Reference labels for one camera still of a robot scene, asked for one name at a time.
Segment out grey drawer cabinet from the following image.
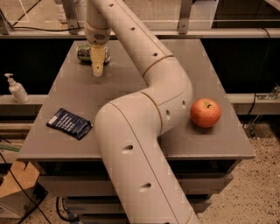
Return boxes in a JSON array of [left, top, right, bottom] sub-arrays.
[[17, 39, 256, 224]]

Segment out green soda can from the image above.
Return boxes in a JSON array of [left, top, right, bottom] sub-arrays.
[[76, 44, 112, 65]]

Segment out right metal bracket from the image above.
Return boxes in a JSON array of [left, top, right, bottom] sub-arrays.
[[178, 0, 193, 34]]

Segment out black floor cable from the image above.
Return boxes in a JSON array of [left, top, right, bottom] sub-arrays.
[[0, 151, 53, 224]]

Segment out red apple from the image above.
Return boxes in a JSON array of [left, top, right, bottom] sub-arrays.
[[190, 98, 221, 128]]

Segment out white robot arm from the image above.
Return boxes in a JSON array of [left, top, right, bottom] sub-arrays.
[[85, 0, 200, 224]]

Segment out middle grey drawer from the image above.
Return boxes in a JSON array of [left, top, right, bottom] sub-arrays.
[[64, 196, 211, 214]]

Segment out metal bracket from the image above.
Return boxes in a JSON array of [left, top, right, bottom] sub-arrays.
[[61, 0, 80, 35], [178, 0, 193, 34]]

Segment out cardboard box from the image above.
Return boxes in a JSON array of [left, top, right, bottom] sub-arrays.
[[0, 161, 39, 219]]

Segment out long grey shelf rail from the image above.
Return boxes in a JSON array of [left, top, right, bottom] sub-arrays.
[[0, 28, 280, 39]]

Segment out left metal bracket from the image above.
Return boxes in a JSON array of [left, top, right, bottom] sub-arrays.
[[61, 0, 80, 35]]

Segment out dark blue snack packet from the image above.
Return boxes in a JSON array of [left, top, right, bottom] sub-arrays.
[[46, 108, 93, 140]]

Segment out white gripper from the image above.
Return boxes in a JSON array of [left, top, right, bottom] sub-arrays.
[[84, 21, 111, 77]]

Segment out grey drawer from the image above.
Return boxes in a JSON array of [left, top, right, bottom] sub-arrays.
[[79, 213, 200, 224], [38, 173, 233, 197], [64, 196, 211, 214]]

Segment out top grey drawer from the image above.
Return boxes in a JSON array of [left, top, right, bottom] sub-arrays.
[[38, 173, 233, 197]]

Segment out bottom grey drawer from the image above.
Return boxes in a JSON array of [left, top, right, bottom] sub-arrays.
[[79, 213, 200, 224]]

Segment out white pump dispenser bottle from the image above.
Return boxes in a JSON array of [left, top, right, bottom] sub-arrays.
[[4, 73, 29, 103]]

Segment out black cable on shelf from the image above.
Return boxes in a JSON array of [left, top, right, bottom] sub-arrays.
[[11, 25, 86, 32]]

